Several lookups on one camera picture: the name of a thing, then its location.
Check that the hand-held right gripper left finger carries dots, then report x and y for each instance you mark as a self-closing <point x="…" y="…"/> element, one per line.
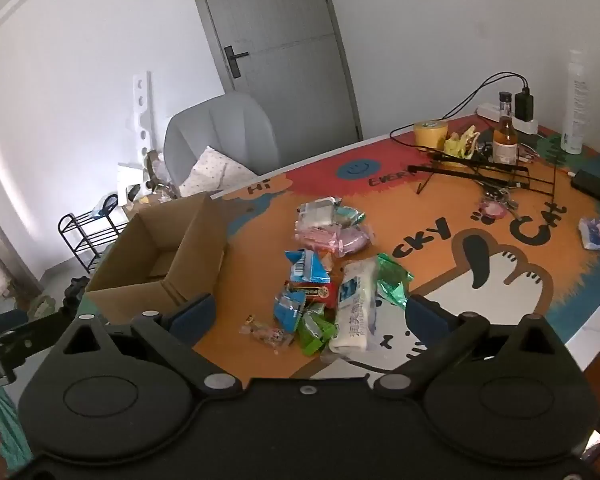
<point x="196" y="311"/>

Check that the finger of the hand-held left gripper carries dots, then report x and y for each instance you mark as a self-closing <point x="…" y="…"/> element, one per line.
<point x="10" y="340"/>

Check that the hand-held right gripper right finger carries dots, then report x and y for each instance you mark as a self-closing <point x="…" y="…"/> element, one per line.
<point x="425" y="316"/>

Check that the brown cardboard box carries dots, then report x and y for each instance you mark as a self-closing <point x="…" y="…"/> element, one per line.
<point x="200" y="240"/>

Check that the green foil snack packet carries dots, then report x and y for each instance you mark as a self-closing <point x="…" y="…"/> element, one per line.
<point x="392" y="280"/>

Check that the long white snack packet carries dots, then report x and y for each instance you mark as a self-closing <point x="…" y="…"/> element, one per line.
<point x="352" y="310"/>

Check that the colourful printed table mat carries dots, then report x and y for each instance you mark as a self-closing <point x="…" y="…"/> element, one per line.
<point x="250" y="260"/>

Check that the clear candy wrapper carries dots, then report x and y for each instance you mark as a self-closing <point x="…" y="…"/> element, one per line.
<point x="267" y="332"/>

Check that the small blue snack packet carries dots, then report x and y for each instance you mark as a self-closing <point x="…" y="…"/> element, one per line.
<point x="289" y="312"/>

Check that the purple pink snack packet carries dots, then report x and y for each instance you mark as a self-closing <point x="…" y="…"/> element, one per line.
<point x="355" y="241"/>

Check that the bright green snack packet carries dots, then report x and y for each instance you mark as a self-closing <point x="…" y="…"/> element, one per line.
<point x="314" y="335"/>

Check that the red snack packet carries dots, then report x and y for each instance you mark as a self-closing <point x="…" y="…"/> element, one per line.
<point x="312" y="292"/>

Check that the brown printed carton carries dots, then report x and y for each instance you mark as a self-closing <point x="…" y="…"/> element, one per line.
<point x="145" y="202"/>

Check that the black shoe rack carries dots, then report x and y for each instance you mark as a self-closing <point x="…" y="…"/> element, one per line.
<point x="62" y="225"/>

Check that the clear packet of biscuits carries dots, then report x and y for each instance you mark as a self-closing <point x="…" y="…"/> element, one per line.
<point x="320" y="237"/>

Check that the blue object with black loop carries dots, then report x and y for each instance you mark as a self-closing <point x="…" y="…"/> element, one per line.
<point x="105" y="206"/>

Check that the dotted white cushion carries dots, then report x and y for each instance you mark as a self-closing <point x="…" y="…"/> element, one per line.
<point x="210" y="170"/>

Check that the bunch of keys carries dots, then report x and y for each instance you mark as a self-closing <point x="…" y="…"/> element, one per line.
<point x="500" y="194"/>

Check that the yellow tape roll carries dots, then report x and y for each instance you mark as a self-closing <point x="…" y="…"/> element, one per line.
<point x="430" y="136"/>

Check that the amber bottle with white label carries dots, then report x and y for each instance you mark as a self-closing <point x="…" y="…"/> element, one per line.
<point x="505" y="147"/>

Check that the grey armchair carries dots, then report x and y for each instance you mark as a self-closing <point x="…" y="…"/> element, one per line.
<point x="220" y="125"/>

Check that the white perforated board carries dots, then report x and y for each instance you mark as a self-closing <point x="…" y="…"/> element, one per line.
<point x="140" y="110"/>

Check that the white power strip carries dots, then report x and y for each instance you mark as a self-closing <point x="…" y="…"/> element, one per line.
<point x="490" y="111"/>

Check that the black flat box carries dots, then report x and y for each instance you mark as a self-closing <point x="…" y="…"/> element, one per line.
<point x="597" y="186"/>

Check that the black charger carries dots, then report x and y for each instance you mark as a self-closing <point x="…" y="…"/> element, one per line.
<point x="524" y="105"/>

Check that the white spray bottle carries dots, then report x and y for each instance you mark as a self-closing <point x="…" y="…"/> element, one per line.
<point x="574" y="110"/>

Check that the grey door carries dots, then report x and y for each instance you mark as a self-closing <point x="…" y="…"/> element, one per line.
<point x="280" y="35"/>

